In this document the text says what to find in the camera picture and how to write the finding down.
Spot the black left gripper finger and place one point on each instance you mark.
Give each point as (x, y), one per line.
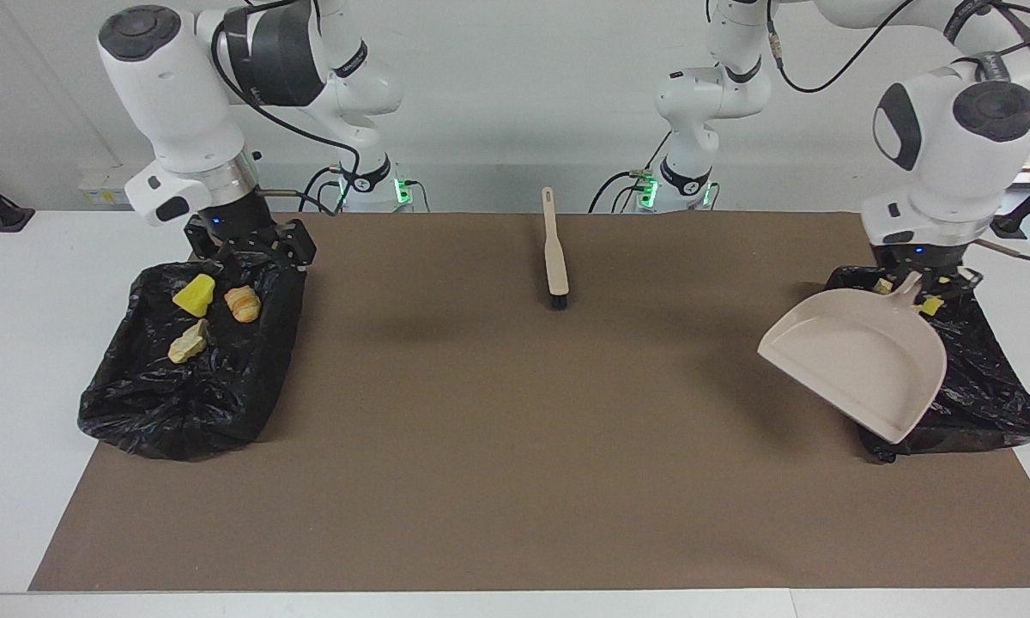
(960, 281)
(887, 273)

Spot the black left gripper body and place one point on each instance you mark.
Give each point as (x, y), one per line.
(918, 257)

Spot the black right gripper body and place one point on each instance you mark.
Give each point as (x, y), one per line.
(236, 225)

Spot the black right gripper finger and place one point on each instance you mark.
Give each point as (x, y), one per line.
(202, 240)
(299, 245)

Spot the yellow sponge with green layer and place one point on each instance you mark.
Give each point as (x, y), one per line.
(932, 305)

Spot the yellow sponge chunk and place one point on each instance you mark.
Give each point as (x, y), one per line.
(194, 296)

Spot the tan striped trash piece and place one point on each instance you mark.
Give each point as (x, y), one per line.
(242, 304)

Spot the beige plastic dustpan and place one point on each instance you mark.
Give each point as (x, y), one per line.
(858, 360)

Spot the pale cream trash piece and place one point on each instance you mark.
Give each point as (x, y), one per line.
(187, 343)

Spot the beige brush with black bristles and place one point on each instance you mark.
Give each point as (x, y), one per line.
(555, 257)

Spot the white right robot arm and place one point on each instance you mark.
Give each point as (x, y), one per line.
(172, 94)

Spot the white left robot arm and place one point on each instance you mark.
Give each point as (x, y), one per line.
(944, 172)

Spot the pink bin with black bag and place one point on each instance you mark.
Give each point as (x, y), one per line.
(987, 403)

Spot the bin lined with black bag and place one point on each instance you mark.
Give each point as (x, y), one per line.
(189, 403)

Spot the brown table mat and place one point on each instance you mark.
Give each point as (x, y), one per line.
(524, 472)

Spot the black camera stand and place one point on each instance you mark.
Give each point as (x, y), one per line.
(0, 210)
(1017, 221)

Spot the white wall power box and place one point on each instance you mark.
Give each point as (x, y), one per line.
(107, 189)

